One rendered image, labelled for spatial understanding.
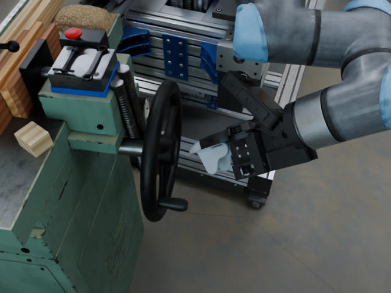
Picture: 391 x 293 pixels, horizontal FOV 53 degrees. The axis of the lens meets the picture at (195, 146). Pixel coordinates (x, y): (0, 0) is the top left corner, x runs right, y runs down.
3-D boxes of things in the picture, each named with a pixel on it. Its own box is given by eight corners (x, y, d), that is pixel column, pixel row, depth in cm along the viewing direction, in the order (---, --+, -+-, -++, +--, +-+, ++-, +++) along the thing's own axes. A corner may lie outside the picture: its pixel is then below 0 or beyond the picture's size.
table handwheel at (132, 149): (185, 49, 76) (189, 136, 100) (86, 40, 78) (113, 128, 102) (153, 177, 60) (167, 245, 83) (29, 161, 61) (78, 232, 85)
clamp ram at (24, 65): (71, 109, 74) (58, 72, 67) (34, 105, 75) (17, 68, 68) (86, 78, 80) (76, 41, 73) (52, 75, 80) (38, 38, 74)
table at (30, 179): (80, 258, 62) (71, 241, 57) (-96, 232, 65) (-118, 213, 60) (160, 36, 100) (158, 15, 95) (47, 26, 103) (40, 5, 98)
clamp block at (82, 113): (117, 138, 74) (109, 104, 67) (49, 130, 75) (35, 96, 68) (136, 86, 83) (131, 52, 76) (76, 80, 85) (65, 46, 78)
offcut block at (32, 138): (37, 132, 71) (32, 120, 68) (54, 144, 69) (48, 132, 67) (20, 145, 69) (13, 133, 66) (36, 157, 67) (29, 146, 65)
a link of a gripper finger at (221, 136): (195, 150, 61) (240, 135, 55) (192, 141, 61) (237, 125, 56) (213, 146, 65) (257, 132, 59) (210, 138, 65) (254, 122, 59)
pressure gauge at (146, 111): (146, 128, 111) (144, 108, 104) (133, 127, 111) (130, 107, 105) (151, 113, 115) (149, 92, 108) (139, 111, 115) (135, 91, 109)
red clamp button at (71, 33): (78, 41, 70) (77, 36, 69) (63, 39, 70) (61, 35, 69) (84, 31, 71) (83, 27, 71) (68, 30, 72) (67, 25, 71)
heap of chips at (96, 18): (105, 35, 90) (102, 21, 87) (48, 30, 91) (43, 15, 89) (116, 14, 96) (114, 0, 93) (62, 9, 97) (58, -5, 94)
